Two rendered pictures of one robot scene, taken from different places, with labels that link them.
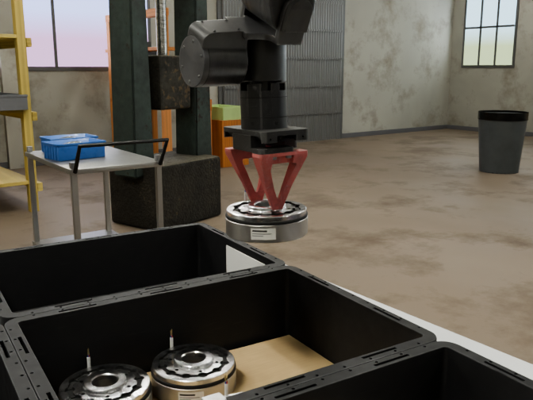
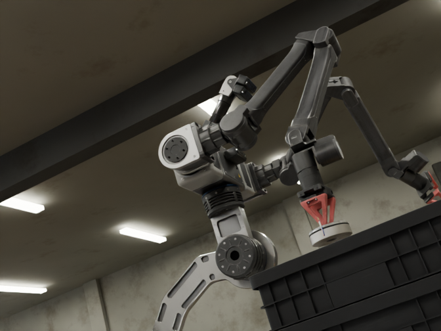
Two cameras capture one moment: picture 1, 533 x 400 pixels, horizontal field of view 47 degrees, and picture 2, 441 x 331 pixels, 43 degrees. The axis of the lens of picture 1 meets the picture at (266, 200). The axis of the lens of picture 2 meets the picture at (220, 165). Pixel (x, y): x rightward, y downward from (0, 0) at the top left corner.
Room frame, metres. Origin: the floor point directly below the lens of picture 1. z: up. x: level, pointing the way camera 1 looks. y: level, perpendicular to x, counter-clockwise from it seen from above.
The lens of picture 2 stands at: (1.74, 1.00, 0.74)
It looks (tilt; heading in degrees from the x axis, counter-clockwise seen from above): 22 degrees up; 234
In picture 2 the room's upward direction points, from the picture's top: 18 degrees counter-clockwise
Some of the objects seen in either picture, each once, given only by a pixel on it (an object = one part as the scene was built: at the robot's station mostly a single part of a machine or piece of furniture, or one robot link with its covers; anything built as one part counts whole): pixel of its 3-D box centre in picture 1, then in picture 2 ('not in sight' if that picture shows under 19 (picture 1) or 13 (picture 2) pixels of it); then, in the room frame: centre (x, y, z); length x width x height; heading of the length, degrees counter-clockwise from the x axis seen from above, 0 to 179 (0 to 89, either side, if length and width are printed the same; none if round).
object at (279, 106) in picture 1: (263, 112); (312, 184); (0.76, 0.00, 1.16); 0.10 x 0.07 x 0.07; 31
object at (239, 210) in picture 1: (266, 209); (328, 228); (0.76, 0.00, 1.04); 0.10 x 0.10 x 0.01
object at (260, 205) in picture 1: (266, 205); not in sight; (0.76, 0.00, 1.04); 0.05 x 0.05 x 0.01
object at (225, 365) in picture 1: (193, 363); not in sight; (0.70, 0.09, 0.86); 0.10 x 0.10 x 0.01
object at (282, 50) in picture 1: (258, 61); (306, 162); (0.76, 0.01, 1.22); 0.07 x 0.06 x 0.07; 126
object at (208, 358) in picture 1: (193, 359); not in sight; (0.70, 0.09, 0.86); 0.05 x 0.05 x 0.01
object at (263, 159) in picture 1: (270, 171); (322, 210); (0.75, 0.00, 1.09); 0.07 x 0.07 x 0.09; 31
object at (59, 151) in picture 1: (96, 214); not in sight; (3.24, 0.92, 0.44); 0.93 x 0.54 x 0.88; 31
